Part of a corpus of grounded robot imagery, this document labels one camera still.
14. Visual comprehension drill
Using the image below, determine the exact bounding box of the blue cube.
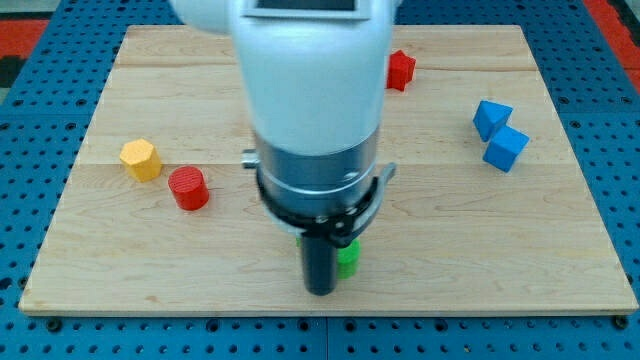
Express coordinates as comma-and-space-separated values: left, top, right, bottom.
483, 126, 530, 173

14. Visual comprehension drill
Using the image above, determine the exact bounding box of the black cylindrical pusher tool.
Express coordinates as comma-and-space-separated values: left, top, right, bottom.
300, 236, 338, 296

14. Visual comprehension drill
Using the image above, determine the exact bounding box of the green cylinder block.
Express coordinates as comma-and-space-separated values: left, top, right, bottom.
296, 237, 361, 281

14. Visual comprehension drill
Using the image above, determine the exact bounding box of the red cylinder block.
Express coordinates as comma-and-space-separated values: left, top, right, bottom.
168, 166, 210, 211

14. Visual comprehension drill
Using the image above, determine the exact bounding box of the red star block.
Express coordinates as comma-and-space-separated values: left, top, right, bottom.
386, 50, 416, 91

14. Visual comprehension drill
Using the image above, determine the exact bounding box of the wooden board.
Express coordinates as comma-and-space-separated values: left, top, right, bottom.
19, 25, 638, 317

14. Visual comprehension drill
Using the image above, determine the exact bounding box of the yellow hexagon block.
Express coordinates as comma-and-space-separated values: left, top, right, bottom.
119, 138, 162, 182

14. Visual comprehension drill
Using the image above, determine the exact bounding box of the blue triangular block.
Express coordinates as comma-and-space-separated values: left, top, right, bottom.
473, 100, 513, 142

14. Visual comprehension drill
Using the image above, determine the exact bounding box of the black clamp ring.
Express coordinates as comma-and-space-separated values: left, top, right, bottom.
254, 161, 398, 250

